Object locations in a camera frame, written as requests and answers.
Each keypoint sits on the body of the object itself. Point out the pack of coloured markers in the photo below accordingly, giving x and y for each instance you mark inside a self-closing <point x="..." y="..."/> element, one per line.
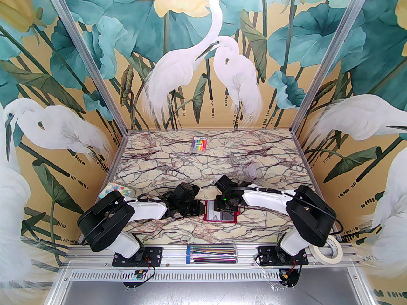
<point x="199" y="144"/>

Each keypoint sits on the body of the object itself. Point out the clear plastic card box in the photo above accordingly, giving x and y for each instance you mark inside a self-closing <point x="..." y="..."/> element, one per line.
<point x="246" y="172"/>

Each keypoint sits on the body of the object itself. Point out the white printed card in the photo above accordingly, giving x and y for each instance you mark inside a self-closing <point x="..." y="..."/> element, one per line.
<point x="213" y="216"/>

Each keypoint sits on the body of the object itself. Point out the white masking tape roll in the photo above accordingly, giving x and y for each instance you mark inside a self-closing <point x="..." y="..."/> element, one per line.
<point x="321" y="256"/>

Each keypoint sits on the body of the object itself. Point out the perforated metal strip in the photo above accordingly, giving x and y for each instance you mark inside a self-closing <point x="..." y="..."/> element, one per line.
<point x="206" y="275"/>

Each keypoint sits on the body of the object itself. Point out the aluminium mounting rail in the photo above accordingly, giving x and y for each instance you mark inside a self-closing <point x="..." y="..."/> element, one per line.
<point x="248" y="253"/>

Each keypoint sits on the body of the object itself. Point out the aluminium frame post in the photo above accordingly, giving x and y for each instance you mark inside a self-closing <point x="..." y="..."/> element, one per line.
<point x="331" y="56"/>
<point x="86" y="56"/>

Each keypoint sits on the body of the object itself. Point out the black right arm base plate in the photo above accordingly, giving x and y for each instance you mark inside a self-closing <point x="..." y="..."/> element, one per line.
<point x="264" y="255"/>

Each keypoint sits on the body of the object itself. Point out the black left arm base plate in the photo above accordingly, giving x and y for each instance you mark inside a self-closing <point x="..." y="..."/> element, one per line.
<point x="155" y="254"/>

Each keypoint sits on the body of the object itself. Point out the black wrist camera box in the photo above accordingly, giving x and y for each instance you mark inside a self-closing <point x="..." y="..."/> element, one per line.
<point x="225" y="183"/>
<point x="186" y="192"/>

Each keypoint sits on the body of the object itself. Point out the red leather card holder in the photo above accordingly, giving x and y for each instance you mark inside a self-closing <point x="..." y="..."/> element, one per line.
<point x="210" y="221"/>

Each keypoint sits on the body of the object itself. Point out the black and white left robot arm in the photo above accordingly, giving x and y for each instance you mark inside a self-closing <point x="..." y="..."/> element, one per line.
<point x="105" y="224"/>

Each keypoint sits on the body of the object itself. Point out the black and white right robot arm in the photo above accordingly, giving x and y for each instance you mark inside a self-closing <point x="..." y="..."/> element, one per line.
<point x="311" y="218"/>

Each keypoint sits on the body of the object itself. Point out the colourful printed tissue pack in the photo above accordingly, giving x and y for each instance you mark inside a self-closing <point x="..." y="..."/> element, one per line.
<point x="117" y="187"/>

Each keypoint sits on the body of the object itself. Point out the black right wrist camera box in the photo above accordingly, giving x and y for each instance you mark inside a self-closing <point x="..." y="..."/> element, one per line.
<point x="225" y="183"/>

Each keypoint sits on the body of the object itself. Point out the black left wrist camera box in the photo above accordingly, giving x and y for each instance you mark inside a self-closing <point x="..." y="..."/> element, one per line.
<point x="186" y="192"/>

